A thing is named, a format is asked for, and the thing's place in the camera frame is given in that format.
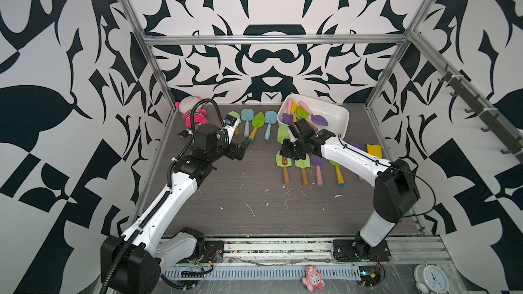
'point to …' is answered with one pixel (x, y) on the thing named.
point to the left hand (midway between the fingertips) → (234, 132)
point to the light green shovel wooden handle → (303, 164)
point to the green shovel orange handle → (235, 113)
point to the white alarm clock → (430, 279)
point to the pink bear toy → (313, 280)
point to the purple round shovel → (319, 120)
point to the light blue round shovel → (248, 115)
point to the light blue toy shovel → (270, 118)
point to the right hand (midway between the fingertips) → (279, 149)
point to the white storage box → (336, 116)
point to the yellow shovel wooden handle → (375, 150)
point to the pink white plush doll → (200, 116)
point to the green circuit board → (370, 274)
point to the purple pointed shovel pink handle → (361, 146)
